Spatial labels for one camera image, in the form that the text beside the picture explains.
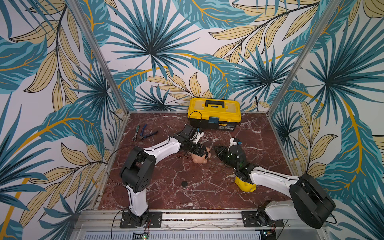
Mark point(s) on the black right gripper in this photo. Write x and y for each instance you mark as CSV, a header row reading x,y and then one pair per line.
x,y
226,154

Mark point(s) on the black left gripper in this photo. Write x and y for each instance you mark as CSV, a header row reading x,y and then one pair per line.
x,y
197,151

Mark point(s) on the dark pink piggy bank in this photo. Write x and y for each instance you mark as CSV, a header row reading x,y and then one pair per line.
x,y
201,159

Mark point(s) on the yellow piggy bank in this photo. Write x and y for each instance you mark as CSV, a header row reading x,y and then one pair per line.
x,y
244,186

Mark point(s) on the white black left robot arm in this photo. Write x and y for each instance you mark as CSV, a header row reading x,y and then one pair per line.
x,y
138,170

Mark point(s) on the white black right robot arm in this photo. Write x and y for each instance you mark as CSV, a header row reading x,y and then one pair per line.
x,y
307,202

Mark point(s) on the yellow black plastic toolbox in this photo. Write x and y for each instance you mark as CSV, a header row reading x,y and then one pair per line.
x,y
214,114

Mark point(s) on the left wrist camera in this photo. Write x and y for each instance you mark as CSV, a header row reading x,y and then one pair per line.
x,y
191,133

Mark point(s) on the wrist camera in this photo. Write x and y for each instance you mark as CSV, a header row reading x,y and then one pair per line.
x,y
235,142
191,133

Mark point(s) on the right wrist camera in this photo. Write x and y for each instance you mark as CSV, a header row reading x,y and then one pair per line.
x,y
235,142

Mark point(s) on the blue handled pliers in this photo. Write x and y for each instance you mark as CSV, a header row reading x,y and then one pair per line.
x,y
143,134

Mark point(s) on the green handled wrench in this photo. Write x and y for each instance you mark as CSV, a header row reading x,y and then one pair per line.
x,y
134,138

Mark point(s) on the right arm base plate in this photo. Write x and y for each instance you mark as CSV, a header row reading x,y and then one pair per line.
x,y
259,219

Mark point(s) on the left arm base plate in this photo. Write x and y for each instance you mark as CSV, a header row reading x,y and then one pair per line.
x,y
147,220

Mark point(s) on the aluminium front rail frame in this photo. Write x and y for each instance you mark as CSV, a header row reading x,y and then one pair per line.
x,y
191,225

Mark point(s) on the right aluminium corner post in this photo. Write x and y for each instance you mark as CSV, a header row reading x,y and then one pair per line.
x,y
323,20

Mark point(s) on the aluminium corner post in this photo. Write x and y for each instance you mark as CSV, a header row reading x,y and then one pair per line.
x,y
323,20
90,37

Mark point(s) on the left aluminium corner post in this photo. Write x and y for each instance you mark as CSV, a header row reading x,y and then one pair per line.
x,y
90,37

